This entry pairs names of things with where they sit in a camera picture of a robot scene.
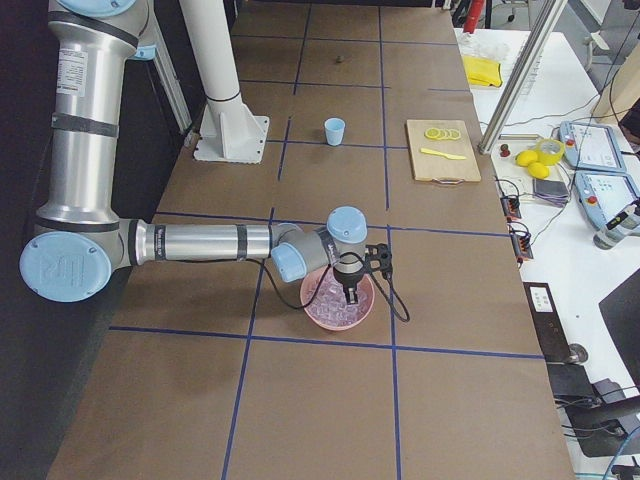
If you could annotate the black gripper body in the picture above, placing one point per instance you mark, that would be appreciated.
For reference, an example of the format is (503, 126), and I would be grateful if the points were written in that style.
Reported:
(348, 278)

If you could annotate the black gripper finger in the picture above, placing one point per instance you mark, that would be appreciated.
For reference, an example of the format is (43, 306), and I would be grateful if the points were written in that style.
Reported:
(351, 295)

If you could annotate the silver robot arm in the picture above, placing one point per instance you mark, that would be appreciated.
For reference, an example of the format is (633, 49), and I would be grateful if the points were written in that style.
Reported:
(79, 240)

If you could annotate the clear ice cubes pile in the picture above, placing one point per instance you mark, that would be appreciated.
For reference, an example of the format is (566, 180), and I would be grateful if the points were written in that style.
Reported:
(330, 305)

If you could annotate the light blue plastic cup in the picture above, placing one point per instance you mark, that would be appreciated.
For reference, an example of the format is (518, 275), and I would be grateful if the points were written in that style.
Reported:
(334, 129)

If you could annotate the pink bowl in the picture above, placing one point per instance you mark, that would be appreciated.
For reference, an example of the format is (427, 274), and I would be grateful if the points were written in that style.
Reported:
(337, 320)

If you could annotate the bamboo cutting board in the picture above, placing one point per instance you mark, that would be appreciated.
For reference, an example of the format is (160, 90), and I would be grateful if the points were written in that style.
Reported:
(455, 139)

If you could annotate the yellow plastic knife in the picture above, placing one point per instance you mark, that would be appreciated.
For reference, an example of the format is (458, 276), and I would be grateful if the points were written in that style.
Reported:
(448, 156)

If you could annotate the lemon slice bottom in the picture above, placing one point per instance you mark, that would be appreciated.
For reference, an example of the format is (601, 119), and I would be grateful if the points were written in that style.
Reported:
(433, 133)

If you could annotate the black power strip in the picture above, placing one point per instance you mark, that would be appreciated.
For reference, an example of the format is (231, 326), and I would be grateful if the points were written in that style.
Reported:
(511, 207)

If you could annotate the whole lemon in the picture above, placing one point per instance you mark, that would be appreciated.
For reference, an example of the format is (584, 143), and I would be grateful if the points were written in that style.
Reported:
(526, 157)
(538, 170)

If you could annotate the yellow tape roll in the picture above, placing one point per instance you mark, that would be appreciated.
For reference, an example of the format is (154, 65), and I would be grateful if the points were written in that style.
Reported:
(550, 151)

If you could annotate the yellow cloth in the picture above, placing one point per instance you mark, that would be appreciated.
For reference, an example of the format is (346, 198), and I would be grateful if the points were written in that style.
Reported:
(482, 72)

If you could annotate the teach pendant lower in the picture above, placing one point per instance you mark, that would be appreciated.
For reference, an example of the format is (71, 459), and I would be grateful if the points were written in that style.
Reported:
(604, 194)

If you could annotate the teach pendant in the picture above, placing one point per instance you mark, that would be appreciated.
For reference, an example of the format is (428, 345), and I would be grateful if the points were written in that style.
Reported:
(591, 146)
(604, 194)

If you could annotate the teach pendant upper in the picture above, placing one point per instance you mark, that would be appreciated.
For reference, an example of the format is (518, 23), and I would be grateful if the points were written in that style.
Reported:
(591, 146)

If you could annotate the white pillar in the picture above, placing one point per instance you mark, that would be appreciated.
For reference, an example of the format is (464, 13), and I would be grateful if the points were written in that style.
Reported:
(208, 32)

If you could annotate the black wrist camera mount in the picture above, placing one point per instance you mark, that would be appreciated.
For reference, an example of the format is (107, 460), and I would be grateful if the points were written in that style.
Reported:
(378, 258)

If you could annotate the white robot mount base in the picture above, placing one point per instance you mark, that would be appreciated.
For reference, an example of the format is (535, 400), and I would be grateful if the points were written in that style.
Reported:
(231, 134)

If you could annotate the aluminium frame post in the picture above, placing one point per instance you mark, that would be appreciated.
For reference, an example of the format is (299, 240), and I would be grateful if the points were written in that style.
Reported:
(530, 53)

